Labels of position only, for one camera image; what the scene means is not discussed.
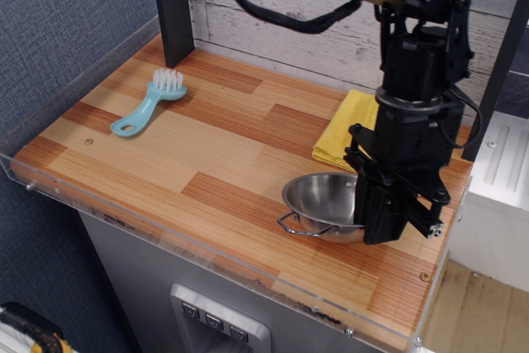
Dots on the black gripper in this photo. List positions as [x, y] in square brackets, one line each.
[398, 165]

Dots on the metal bowl with wire handles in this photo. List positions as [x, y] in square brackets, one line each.
[322, 205]

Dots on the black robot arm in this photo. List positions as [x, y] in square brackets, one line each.
[425, 53]

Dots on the white toy sink counter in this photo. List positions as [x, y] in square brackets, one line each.
[490, 234]

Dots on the silver dispenser button panel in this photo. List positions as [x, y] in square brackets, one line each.
[215, 322]

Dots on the grey toy fridge cabinet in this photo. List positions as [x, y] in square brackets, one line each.
[142, 275]

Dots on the light blue scrub brush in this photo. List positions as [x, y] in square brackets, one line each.
[165, 85]

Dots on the clear acrylic table guard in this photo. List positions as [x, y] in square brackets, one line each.
[205, 180]

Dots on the yellow black object bottom left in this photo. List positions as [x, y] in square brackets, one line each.
[18, 334]

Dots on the black left shelf post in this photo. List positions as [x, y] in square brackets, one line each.
[176, 30]

